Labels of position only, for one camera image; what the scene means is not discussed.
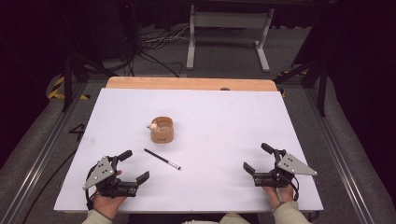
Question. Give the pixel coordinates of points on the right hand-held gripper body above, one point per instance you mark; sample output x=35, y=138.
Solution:
x=295, y=166

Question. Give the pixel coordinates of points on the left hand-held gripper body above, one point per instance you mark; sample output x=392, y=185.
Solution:
x=101, y=173

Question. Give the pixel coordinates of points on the person's right hand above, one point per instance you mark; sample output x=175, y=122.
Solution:
x=281, y=195

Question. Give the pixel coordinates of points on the person's left hand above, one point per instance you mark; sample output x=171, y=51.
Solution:
x=107, y=204

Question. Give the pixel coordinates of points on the black pen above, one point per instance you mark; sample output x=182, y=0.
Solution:
x=161, y=159

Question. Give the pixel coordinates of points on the small pale figurine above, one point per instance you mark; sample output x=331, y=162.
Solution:
x=153, y=126

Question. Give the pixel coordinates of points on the round wooden cup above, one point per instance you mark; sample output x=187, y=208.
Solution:
x=162, y=136

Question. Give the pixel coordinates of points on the white table mat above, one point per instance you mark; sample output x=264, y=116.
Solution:
x=218, y=130

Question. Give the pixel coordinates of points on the person's beige clothing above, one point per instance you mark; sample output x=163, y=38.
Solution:
x=233, y=219

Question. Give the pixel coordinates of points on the black tripod stand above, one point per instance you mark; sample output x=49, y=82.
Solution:
x=67, y=84
x=320, y=90

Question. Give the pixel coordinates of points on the yellow black floor tape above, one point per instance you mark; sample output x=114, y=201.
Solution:
x=56, y=91

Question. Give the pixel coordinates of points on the black equipment case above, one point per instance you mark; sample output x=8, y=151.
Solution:
x=128, y=29

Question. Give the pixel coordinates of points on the white metal stand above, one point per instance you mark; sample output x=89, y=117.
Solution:
x=229, y=20

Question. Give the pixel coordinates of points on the aluminium floor rail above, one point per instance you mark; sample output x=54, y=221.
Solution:
x=336, y=149
x=40, y=158

